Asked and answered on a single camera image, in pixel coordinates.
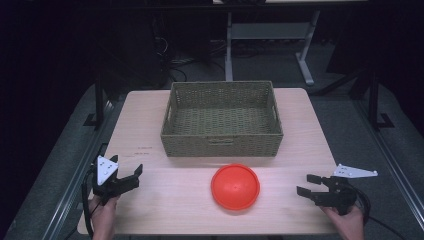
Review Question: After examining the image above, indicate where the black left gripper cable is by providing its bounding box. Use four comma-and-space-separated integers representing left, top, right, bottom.
81, 165, 98, 240

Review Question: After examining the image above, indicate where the green woven basket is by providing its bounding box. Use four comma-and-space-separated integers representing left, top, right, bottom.
160, 80, 284, 158

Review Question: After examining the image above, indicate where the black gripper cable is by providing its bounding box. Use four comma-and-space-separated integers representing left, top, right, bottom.
353, 189, 408, 240
81, 165, 98, 240

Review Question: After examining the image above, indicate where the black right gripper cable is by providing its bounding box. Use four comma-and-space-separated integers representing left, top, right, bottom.
353, 189, 408, 240

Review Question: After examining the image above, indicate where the black metal stand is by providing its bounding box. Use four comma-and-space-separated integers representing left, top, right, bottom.
83, 68, 113, 129
348, 68, 395, 132

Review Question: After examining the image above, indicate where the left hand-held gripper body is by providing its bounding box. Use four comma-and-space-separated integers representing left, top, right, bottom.
91, 155, 140, 206

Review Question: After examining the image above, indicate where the grey metal desk frame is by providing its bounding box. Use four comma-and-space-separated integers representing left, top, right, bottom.
224, 9, 322, 87

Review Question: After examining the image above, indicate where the person's right hand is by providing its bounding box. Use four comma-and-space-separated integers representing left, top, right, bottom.
320, 204, 366, 240

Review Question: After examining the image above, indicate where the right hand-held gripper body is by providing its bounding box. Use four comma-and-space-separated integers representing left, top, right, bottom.
313, 163, 379, 216

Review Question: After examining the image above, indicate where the bundle of floor cables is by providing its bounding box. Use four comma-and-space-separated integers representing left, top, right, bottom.
153, 31, 231, 84

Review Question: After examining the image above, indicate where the orange plastic bowl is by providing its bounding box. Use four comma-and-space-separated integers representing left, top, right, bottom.
210, 163, 261, 212

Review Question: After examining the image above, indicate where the aluminium rail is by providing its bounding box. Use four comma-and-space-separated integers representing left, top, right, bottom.
353, 98, 424, 233
41, 99, 116, 240

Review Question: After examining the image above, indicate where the person's left hand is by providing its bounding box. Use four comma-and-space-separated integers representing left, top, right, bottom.
87, 194, 121, 240

